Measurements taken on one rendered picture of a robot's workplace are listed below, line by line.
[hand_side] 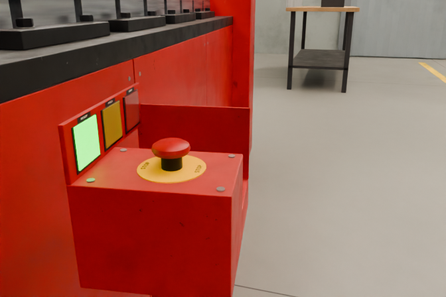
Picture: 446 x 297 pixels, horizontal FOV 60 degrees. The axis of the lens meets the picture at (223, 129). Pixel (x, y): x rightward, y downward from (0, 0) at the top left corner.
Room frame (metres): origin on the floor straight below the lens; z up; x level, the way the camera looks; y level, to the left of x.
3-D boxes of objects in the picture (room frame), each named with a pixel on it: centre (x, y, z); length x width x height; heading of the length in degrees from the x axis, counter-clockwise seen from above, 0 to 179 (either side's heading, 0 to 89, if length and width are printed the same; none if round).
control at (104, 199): (0.42, 0.06, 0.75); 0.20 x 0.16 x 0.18; 172
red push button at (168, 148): (0.37, 0.05, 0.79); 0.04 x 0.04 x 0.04
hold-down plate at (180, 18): (1.54, 0.17, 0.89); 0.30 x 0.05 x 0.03; 170
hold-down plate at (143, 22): (1.15, 0.24, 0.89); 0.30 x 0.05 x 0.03; 170
